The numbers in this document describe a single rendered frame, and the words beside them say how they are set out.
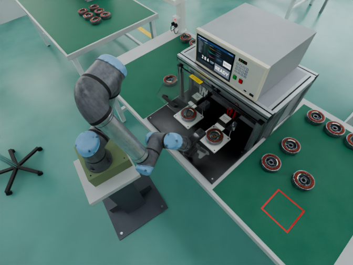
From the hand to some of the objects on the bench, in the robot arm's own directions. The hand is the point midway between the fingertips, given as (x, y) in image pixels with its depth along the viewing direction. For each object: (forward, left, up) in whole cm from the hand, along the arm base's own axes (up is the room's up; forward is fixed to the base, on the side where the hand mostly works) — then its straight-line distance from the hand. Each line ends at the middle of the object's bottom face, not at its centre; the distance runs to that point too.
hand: (200, 145), depth 121 cm
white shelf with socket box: (+57, +110, -12) cm, 125 cm away
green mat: (+26, +80, -12) cm, 85 cm away
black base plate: (+13, +13, -9) cm, 21 cm away
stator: (+36, -48, -4) cm, 60 cm away
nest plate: (+13, +1, -6) cm, 14 cm away
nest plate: (+10, +25, -8) cm, 28 cm away
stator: (+13, +2, -5) cm, 14 cm away
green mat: (+42, -48, -4) cm, 64 cm away
